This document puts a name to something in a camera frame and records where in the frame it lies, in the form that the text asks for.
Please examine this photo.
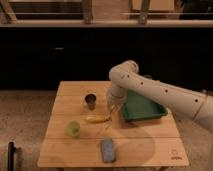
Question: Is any wooden folding table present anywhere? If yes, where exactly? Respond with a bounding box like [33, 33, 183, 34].
[38, 81, 189, 169]

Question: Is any green plastic tray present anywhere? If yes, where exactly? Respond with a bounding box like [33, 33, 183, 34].
[121, 90, 168, 122]

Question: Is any wooden handled fork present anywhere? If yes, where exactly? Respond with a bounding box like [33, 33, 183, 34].
[104, 111, 114, 131]

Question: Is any dark metal cup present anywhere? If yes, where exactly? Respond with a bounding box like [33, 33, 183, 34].
[85, 94, 96, 110]

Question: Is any blue grey sponge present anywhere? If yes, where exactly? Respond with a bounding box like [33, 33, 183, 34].
[100, 139, 116, 163]

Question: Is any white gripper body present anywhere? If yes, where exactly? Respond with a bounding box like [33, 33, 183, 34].
[107, 87, 126, 110]

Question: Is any black chair edge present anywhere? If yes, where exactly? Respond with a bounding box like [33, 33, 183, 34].
[7, 142, 16, 171]

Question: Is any wooden shelf rail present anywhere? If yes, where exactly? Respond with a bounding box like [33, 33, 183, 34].
[0, 0, 213, 28]

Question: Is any green apple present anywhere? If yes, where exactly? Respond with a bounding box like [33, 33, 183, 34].
[66, 121, 80, 137]

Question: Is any yellow banana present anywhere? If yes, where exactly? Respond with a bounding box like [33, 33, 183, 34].
[85, 115, 110, 123]

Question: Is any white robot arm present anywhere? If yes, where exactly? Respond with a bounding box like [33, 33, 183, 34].
[106, 60, 213, 134]

